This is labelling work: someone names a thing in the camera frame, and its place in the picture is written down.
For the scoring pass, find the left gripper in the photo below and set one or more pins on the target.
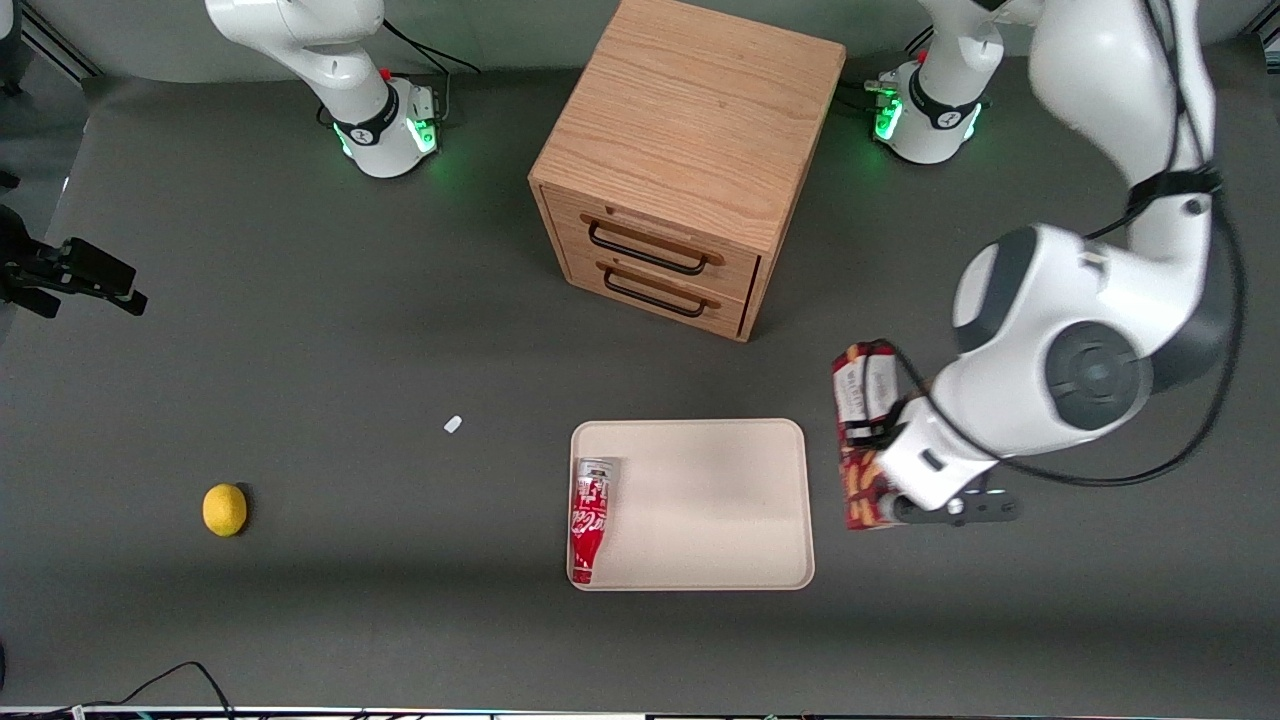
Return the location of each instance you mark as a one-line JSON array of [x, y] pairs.
[[868, 434]]

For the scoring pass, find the red cookie box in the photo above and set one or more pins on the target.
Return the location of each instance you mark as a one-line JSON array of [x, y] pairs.
[[860, 390]]

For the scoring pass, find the beige plastic tray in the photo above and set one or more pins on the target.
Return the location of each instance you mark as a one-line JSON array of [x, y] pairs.
[[710, 500]]

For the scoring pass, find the red cola bottle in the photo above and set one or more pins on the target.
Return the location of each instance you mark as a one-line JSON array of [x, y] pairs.
[[588, 520]]

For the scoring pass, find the wooden drawer cabinet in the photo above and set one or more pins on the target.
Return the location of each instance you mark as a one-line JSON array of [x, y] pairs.
[[690, 110]]

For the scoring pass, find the yellow lemon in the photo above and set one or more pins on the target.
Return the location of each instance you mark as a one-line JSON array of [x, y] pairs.
[[224, 510]]

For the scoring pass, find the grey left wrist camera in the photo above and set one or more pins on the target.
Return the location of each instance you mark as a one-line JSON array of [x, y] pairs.
[[955, 508]]

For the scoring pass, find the black camera clamp mount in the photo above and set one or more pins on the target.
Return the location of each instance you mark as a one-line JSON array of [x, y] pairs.
[[80, 270]]

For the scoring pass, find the aluminium frame rail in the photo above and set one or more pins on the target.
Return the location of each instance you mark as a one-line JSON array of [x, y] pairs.
[[60, 40]]

